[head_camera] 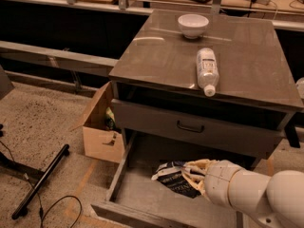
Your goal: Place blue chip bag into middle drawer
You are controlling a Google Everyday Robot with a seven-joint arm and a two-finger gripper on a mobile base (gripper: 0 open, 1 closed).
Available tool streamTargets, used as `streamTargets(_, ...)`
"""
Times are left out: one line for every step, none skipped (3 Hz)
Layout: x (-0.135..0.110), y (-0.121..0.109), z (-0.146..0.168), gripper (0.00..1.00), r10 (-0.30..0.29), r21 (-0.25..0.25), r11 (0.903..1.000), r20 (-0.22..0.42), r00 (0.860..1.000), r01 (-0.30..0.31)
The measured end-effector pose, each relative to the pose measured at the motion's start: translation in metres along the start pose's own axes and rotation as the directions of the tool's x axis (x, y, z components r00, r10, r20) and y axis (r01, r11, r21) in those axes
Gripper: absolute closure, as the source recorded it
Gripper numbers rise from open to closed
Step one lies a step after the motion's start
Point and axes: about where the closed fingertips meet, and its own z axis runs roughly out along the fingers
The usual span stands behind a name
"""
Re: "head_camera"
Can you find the blue chip bag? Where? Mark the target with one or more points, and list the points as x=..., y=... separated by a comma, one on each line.
x=170, y=175

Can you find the green packet in box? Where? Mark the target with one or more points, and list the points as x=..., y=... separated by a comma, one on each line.
x=110, y=119

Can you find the grey metal rail beam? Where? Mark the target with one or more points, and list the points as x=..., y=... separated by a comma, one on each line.
x=49, y=57

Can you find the white ceramic bowl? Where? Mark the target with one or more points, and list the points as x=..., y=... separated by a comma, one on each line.
x=192, y=26

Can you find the black metal stand leg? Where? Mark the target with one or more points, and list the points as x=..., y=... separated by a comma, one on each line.
x=22, y=208

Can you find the clear plastic water bottle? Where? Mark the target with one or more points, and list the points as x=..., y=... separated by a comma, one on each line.
x=207, y=71

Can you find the grey upper drawer with handle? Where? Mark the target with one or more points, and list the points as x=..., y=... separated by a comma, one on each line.
x=232, y=137

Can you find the grey drawer cabinet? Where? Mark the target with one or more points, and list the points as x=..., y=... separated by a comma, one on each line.
x=230, y=88

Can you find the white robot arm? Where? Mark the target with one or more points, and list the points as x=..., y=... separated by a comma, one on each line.
x=275, y=201

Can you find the open grey middle drawer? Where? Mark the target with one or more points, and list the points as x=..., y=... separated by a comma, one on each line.
x=137, y=201

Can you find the brown cardboard box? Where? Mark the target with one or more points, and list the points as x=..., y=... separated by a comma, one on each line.
x=99, y=141

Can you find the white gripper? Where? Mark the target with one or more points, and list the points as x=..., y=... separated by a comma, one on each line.
x=218, y=181

